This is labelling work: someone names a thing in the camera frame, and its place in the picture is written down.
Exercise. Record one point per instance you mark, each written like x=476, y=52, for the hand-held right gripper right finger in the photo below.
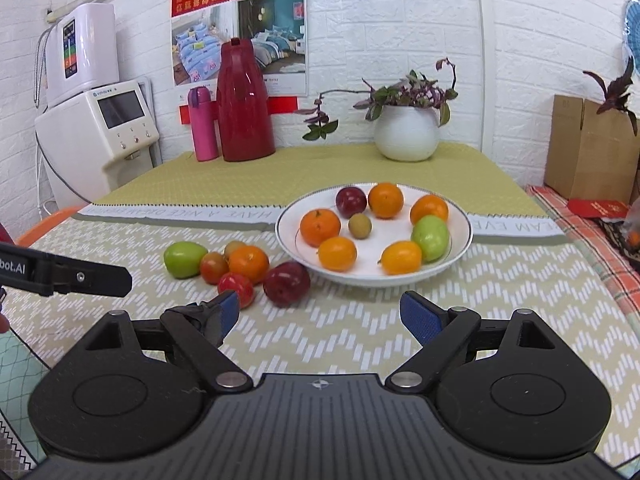
x=420, y=317

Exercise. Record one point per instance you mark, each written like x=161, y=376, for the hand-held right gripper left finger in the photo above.
x=222, y=317

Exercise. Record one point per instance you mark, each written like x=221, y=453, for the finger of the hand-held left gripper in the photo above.
x=100, y=280

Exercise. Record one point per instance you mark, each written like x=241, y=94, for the large orange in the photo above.
x=401, y=257

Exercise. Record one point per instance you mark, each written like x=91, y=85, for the green apple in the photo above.
x=430, y=238
x=185, y=259

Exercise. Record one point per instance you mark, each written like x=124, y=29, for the white plate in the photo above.
x=380, y=236

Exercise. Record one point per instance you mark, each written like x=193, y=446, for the yellow-orange citrus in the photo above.
x=337, y=253

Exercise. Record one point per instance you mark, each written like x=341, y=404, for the small tan fruit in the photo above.
x=359, y=225
x=234, y=247

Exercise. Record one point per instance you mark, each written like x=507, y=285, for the deep orange mandarin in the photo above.
x=320, y=227

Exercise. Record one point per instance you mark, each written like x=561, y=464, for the dark red plum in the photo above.
x=351, y=201

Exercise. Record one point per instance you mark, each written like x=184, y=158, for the person's left hand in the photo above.
x=3, y=324

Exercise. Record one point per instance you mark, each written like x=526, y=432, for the small red apple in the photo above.
x=236, y=286

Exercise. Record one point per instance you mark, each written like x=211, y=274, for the red plastic chair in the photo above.
x=5, y=234

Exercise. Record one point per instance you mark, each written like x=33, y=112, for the orange plastic chair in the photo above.
x=45, y=227

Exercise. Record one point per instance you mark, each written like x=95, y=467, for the small red-green apple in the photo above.
x=214, y=267

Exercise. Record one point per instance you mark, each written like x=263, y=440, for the dark red apple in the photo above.
x=286, y=283

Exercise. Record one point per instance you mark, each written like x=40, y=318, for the zigzag patterned tablecloth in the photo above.
x=325, y=325

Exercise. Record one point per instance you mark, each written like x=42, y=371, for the white dispenser with screen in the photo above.
x=75, y=150

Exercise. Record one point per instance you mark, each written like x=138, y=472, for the checked blanket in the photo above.
x=590, y=260

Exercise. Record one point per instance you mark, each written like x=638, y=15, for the pink bottle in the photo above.
x=204, y=130

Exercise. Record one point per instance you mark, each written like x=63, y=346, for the potted plant in white pot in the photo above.
x=406, y=132

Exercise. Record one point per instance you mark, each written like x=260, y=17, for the red envelope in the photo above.
x=597, y=208

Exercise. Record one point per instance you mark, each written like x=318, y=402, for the red thermos jug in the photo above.
x=245, y=110

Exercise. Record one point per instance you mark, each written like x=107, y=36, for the cardboard box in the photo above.
x=580, y=155

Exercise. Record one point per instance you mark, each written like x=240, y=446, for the clear plastic bag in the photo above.
x=634, y=232

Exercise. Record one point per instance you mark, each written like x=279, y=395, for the purple leafed plant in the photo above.
x=620, y=92

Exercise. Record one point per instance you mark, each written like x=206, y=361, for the white wall water purifier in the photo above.
x=85, y=45

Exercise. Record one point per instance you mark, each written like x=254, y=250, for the bedding wall poster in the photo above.
x=200, y=45

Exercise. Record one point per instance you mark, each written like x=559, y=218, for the white wall pipe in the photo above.
x=480, y=60

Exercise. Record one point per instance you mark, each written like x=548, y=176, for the large blue decorative wall plate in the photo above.
x=634, y=35

